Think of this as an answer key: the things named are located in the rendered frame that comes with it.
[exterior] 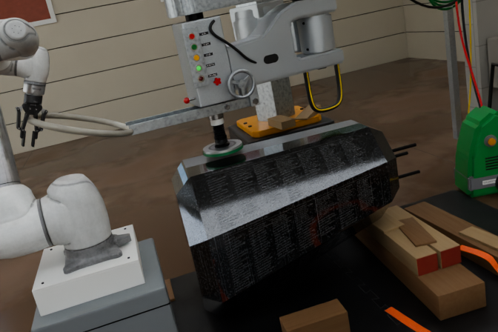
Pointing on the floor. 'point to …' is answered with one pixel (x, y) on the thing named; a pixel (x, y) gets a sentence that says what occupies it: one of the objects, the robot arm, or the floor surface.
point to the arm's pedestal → (120, 306)
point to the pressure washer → (479, 150)
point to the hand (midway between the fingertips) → (28, 138)
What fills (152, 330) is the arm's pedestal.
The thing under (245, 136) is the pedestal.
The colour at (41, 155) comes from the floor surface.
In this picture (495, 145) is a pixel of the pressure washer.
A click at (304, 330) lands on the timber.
